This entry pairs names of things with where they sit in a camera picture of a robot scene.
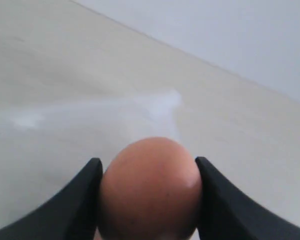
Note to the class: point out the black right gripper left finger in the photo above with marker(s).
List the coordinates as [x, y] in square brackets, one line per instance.
[69, 215]

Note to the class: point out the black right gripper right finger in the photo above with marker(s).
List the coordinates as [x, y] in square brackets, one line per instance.
[229, 214]

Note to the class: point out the brown egg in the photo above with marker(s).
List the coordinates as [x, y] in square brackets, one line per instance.
[152, 190]

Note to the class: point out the clear plastic bin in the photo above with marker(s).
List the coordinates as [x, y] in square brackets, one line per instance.
[121, 119]

